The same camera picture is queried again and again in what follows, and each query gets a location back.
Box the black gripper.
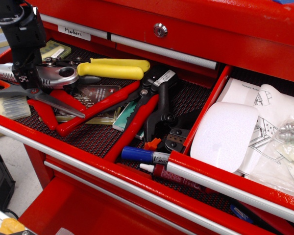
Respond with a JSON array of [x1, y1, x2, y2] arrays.
[[1, 6, 46, 89]]

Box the silver box cutter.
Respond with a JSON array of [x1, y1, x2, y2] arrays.
[[0, 63, 79, 89]]

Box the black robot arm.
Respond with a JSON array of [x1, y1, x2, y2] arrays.
[[0, 0, 47, 89]]

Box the clear plastic bit box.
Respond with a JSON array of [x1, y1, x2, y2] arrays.
[[0, 96, 31, 120]]

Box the left red drawer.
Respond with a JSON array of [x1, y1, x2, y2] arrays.
[[0, 26, 294, 235]]

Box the red drawer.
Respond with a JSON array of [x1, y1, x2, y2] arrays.
[[166, 65, 294, 227], [0, 26, 294, 235]]

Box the right red drawer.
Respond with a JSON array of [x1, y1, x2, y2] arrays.
[[166, 65, 294, 227]]

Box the orange grey scissors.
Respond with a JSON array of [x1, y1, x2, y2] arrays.
[[0, 79, 85, 118]]

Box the green plastic bit case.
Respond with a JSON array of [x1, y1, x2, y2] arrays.
[[40, 40, 72, 61]]

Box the drill bit package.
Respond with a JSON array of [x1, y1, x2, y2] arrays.
[[65, 84, 121, 125]]

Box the white markers label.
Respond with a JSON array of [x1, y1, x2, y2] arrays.
[[57, 25, 91, 41]]

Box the teal sanding block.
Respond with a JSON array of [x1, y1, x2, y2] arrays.
[[112, 101, 137, 132]]

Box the red tool chest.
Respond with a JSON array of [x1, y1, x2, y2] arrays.
[[2, 0, 294, 235]]

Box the blue capped marker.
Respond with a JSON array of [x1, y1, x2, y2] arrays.
[[121, 146, 170, 164]]

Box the orange plastic piece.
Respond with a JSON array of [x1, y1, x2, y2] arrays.
[[144, 138, 161, 151]]

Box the silver chest lock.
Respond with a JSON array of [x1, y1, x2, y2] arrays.
[[153, 23, 168, 38]]

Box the black crimping tool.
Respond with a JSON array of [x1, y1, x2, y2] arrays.
[[144, 65, 202, 153]]

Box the red threadlocker bottle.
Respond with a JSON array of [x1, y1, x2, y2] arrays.
[[139, 164, 206, 192]]

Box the white computer mouse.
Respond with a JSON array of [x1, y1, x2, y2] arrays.
[[190, 102, 259, 173]]

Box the white instruction paper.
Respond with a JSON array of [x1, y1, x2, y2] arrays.
[[217, 78, 294, 175]]

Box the plastic bag of hardware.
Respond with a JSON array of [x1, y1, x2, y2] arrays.
[[249, 117, 294, 196]]

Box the yellow handled wire stripper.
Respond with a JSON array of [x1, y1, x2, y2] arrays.
[[43, 57, 150, 80]]

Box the red handled pliers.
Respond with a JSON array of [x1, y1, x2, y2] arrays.
[[26, 80, 141, 138]]

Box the red handled wire cutter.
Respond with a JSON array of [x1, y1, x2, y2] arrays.
[[104, 88, 160, 163]]

